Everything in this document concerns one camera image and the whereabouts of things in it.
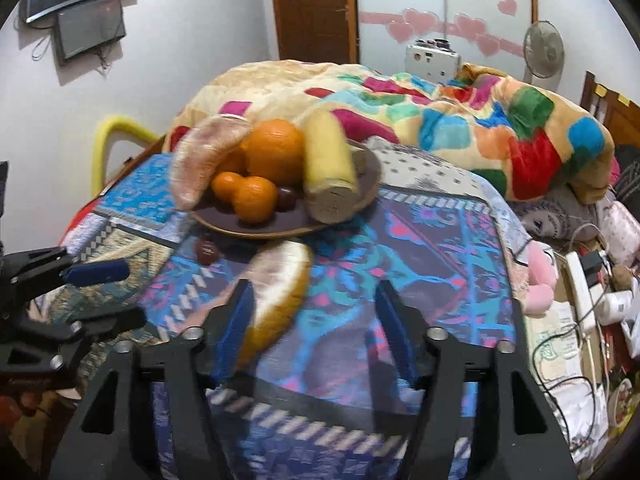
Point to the yellow foam tube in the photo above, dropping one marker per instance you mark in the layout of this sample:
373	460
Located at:
107	145

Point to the polka dot cloth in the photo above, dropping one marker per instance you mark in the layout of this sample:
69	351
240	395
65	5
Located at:
425	167

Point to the large orange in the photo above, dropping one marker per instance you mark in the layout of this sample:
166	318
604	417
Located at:
275	150
233	161

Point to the grey patterned pillow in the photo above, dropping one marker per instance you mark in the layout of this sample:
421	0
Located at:
555	217

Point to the red jujube date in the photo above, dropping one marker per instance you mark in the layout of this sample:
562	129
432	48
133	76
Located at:
286	198
206	250

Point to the white hard suitcase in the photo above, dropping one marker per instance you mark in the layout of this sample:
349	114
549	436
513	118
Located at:
432	60

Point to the sliding wardrobe with pink hearts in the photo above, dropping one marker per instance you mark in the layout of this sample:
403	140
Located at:
450	5

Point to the wooden bed headboard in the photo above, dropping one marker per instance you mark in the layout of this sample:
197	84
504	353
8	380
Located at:
612	110

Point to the small tangerine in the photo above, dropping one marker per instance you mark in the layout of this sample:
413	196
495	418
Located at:
226	186
255	200

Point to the white plastic bottle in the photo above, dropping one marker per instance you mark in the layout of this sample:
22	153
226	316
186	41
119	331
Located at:
616	307

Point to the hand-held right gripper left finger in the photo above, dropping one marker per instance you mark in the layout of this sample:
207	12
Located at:
241	320

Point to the standing electric fan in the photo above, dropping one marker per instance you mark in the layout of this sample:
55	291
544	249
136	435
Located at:
543	50

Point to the white power strip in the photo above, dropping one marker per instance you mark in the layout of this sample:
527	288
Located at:
580	290

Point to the pomelo segment with yellow peel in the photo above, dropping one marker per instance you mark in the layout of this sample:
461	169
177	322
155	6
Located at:
277	290

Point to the brown wooden door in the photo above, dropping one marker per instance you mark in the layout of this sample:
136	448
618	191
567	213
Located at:
312	5

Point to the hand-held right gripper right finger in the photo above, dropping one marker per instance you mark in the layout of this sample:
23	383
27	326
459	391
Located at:
395	327

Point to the peeled pink pomelo segment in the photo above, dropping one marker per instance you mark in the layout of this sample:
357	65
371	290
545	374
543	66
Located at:
200	160

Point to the pink plush toy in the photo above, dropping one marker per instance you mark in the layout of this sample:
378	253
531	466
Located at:
540	280

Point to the dark brown round plate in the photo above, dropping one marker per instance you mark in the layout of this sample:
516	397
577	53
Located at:
285	222

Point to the yellow corn cob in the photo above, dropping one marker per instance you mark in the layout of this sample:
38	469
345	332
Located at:
327	170

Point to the small wall monitor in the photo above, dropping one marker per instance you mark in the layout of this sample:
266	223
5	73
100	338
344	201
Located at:
90	27

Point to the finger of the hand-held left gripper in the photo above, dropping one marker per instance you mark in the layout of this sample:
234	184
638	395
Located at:
105	321
97	272

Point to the colourful patchwork blanket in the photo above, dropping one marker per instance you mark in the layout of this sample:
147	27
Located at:
450	120

